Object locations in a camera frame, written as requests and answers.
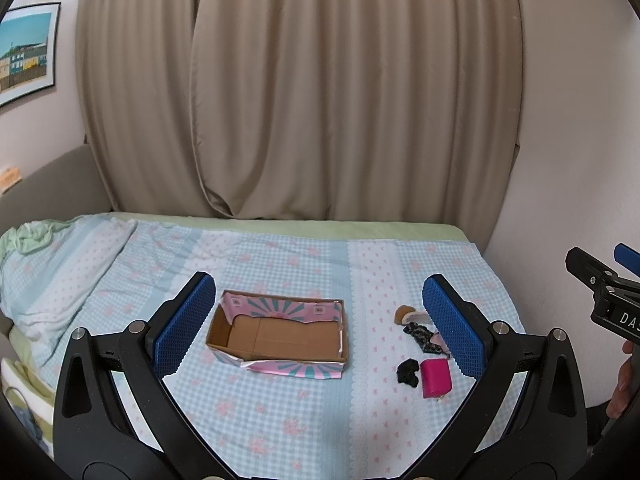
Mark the cardboard box pink lining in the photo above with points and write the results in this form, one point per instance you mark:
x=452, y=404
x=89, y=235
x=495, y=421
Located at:
x=282, y=336

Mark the small wooden sign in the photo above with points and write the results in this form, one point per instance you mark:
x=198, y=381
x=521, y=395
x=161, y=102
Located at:
x=9, y=177

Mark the magenta pouch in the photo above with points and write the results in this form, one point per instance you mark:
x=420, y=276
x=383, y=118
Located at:
x=436, y=379

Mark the black patterned cloth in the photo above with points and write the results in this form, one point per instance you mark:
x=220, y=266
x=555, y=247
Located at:
x=422, y=336

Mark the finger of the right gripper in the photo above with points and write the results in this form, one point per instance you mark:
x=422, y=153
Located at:
x=587, y=269
x=628, y=258

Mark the brown plush toy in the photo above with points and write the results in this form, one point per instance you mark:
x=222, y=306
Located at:
x=406, y=314

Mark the black scrunchie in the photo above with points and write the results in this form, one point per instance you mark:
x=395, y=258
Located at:
x=407, y=373

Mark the light pink soft pad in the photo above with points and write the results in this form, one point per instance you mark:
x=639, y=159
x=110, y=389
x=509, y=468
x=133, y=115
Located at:
x=439, y=342

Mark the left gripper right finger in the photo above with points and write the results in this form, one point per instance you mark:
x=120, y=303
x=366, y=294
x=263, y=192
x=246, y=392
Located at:
x=525, y=416

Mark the green mattress sheet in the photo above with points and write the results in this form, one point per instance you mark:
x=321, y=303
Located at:
x=300, y=227

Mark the beige curtain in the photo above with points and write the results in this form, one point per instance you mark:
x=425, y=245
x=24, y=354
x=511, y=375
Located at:
x=378, y=110

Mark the blue checkered floral bedsheet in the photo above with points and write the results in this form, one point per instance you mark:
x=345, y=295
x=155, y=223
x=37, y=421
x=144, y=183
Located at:
x=102, y=272

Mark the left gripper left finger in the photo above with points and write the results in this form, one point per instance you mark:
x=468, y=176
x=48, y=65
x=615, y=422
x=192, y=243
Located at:
x=114, y=418

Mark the grey sofa backrest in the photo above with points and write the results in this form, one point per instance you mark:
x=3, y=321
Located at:
x=64, y=189

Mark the person's right hand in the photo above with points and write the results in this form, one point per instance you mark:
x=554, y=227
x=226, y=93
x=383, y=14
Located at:
x=621, y=394

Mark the framed house picture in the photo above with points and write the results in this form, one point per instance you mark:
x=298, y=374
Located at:
x=28, y=49

